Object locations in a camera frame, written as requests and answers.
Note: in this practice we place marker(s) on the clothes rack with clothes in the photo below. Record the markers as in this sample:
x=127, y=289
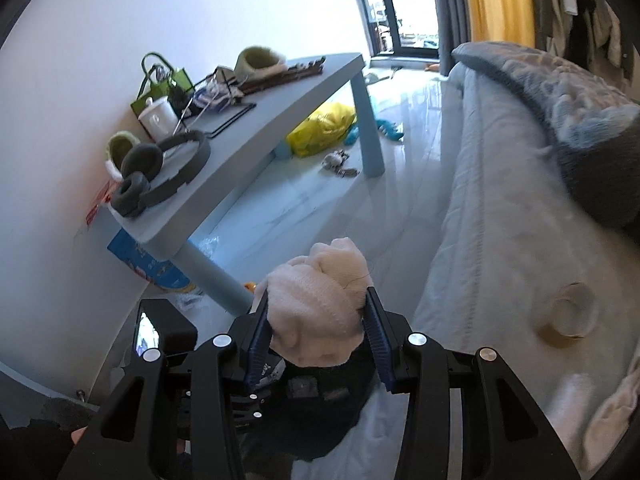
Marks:
x=590, y=34

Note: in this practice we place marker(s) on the green fuzzy slipper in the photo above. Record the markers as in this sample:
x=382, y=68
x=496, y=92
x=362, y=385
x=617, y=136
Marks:
x=117, y=148
x=258, y=63

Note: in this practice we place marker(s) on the yellow red ball toy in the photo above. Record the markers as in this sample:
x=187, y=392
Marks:
x=250, y=286

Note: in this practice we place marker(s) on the green fuzzy slipper near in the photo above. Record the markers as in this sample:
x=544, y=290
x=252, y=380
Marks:
x=117, y=148

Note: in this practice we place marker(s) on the blue cat food bag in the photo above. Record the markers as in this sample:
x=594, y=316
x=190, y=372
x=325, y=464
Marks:
x=162, y=274

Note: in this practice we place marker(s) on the grey bed mattress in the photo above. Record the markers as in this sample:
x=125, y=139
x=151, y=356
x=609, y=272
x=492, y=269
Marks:
x=470, y=233

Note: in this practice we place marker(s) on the yellow plastic bag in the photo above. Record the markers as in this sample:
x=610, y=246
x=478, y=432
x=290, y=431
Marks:
x=323, y=128

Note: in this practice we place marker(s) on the person's left hand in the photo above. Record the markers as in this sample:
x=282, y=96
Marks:
x=77, y=435

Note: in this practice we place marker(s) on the grey curtain left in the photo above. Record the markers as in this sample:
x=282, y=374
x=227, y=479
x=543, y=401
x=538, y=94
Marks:
x=454, y=28

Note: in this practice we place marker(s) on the light blue side table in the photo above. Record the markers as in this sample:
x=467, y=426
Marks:
x=164, y=230

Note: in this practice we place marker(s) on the balcony glass door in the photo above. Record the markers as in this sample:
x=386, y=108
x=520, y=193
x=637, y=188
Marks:
x=401, y=28

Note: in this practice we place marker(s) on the small grey floor toy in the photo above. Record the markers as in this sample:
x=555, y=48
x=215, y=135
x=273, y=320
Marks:
x=335, y=162

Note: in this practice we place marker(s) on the teal floor toy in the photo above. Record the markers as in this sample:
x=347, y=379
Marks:
x=385, y=127

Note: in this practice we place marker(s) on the white lidded mug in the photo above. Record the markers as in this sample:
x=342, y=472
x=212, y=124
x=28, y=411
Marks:
x=158, y=118

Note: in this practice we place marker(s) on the dark grey fleece blanket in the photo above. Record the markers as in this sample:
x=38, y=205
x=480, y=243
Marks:
x=604, y=178

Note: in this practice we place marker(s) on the green fuzzy slipper far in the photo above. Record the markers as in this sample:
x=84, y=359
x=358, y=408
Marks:
x=258, y=63

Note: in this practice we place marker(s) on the dark wooden sticks bundle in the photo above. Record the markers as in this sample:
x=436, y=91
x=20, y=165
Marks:
x=294, y=73

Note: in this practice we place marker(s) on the white sock back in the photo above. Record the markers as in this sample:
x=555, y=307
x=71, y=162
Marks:
x=315, y=304

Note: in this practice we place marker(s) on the white sock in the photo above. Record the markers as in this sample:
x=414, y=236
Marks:
x=315, y=304
x=611, y=420

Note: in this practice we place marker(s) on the yellow curtain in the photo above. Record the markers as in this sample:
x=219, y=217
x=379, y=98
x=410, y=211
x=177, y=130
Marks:
x=502, y=20

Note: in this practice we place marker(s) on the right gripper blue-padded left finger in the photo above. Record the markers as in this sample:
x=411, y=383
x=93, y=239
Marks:
x=110, y=450

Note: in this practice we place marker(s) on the dark teal trash bin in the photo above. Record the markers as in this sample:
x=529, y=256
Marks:
x=311, y=409

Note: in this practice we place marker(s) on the green tote bag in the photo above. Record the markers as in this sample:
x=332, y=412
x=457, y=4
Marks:
x=161, y=78

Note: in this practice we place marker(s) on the blue patterned duvet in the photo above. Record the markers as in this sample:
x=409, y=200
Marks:
x=583, y=113

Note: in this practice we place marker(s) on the white sock front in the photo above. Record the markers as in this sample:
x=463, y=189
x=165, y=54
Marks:
x=611, y=420

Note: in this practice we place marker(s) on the grey over-ear headphones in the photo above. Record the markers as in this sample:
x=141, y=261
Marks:
x=142, y=165

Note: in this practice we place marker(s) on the brown tape roll far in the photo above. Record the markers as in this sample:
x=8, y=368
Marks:
x=574, y=311

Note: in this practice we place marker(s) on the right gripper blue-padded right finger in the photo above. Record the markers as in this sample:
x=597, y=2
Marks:
x=505, y=434

